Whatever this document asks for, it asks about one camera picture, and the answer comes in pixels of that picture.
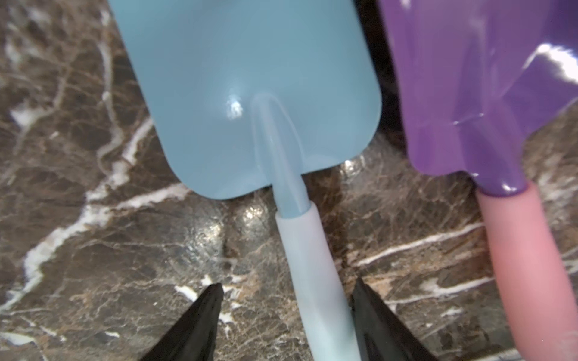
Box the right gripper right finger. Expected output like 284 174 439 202
352 278 437 361

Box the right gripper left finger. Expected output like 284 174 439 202
141 283 224 361

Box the teal pointed shovel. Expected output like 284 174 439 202
109 1 382 360

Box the purple shovel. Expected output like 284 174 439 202
379 1 577 360

